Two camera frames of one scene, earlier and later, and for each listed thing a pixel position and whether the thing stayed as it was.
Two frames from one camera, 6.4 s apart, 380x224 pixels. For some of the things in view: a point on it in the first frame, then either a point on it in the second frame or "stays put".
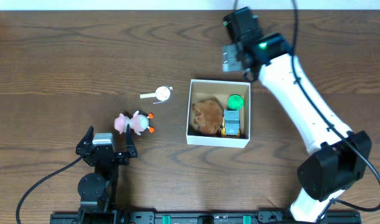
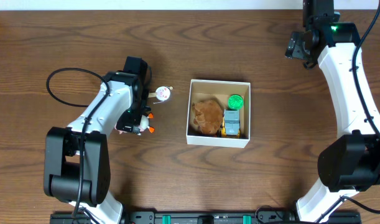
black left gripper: x=106 y=155 -> x=139 y=111
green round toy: x=235 y=102 stays put
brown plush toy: x=208 y=116 stays put
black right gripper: x=245 y=61 -> x=297 y=47
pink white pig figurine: x=138 y=123 stays put
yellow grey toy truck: x=231 y=124 stays put
